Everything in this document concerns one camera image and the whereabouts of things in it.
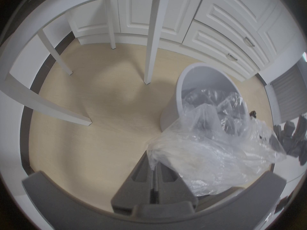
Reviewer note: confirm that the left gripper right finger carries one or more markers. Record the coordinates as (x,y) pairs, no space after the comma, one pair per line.
(175,190)

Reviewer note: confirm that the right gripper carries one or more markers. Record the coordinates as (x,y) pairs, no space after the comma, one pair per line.
(291,142)

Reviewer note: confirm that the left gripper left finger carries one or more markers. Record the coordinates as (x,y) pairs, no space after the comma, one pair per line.
(129,195)

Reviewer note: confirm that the clear plastic bag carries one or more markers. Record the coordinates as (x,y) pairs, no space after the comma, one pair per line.
(203,152)

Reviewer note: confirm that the white trash bin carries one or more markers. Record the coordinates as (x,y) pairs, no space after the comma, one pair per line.
(175,109)

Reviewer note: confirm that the grey curtain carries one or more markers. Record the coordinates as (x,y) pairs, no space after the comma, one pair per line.
(290,92)

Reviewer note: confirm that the white wardrobe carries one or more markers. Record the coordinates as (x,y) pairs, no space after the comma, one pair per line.
(227,15)

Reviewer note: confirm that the grey padded white chair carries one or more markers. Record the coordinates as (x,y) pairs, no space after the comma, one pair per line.
(48,15)

